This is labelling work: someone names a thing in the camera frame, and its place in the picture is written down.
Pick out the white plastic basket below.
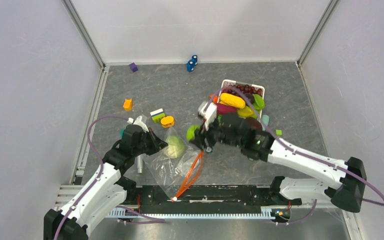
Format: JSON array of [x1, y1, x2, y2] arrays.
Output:
[[214, 79, 265, 119]]

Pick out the fake green cabbage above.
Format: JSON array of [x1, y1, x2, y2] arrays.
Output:
[[163, 135, 185, 159]]

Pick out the small green fake fruit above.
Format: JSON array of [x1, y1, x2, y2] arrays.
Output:
[[186, 124, 201, 141]]

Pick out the small green cube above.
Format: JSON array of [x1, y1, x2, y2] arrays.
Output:
[[275, 129, 283, 137]]

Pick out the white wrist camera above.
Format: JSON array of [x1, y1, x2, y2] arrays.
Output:
[[198, 101, 217, 131], [127, 114, 149, 132]]

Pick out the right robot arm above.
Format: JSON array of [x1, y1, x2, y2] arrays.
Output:
[[186, 113, 367, 213]]

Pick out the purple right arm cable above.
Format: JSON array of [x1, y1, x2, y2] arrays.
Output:
[[213, 86, 384, 226]]

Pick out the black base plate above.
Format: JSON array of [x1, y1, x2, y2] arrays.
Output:
[[121, 185, 303, 214]]

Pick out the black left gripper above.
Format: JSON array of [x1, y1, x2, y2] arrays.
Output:
[[132, 127, 168, 157]]

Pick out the purple toy cube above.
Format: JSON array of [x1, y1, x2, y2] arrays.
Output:
[[128, 62, 139, 73]]

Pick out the orange toy block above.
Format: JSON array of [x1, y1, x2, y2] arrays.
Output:
[[123, 98, 133, 112]]

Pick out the blue toy car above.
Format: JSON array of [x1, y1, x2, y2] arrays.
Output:
[[186, 54, 198, 73]]

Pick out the small dark purple fruit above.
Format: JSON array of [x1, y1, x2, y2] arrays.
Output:
[[243, 93, 255, 105]]

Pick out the silver metal cylinder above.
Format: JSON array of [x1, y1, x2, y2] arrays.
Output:
[[136, 154, 144, 174]]

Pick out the yellow toy cylinder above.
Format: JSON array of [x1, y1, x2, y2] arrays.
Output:
[[160, 116, 175, 128]]

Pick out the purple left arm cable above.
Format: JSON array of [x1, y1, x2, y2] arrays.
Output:
[[53, 115, 166, 240]]

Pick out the purple fake sweet potato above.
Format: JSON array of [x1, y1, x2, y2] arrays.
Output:
[[215, 102, 237, 115]]

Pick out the yellow fake starfruit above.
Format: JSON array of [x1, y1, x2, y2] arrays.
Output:
[[236, 106, 254, 118]]

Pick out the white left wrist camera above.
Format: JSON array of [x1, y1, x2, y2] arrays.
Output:
[[127, 114, 149, 132]]

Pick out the dark red fake grapes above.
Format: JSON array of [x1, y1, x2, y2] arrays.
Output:
[[221, 83, 263, 97]]

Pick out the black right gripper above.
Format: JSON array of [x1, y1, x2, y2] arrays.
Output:
[[189, 112, 243, 151]]

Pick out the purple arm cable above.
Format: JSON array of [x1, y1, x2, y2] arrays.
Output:
[[53, 115, 166, 240], [213, 86, 384, 226]]

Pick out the white green stacked block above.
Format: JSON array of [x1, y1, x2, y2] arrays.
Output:
[[150, 108, 166, 123]]

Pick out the dark maroon fake fruit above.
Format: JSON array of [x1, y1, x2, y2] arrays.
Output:
[[245, 117, 263, 130]]

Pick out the fake yellow corn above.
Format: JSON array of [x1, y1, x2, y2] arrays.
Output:
[[220, 93, 246, 109]]

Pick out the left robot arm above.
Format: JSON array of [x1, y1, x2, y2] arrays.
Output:
[[43, 124, 168, 240]]

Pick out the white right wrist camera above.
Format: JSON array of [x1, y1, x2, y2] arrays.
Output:
[[198, 101, 217, 131]]

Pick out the orange toy cup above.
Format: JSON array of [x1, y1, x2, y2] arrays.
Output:
[[208, 94, 219, 104]]

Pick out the clear zip top bag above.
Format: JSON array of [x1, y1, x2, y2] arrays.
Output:
[[144, 127, 204, 202]]

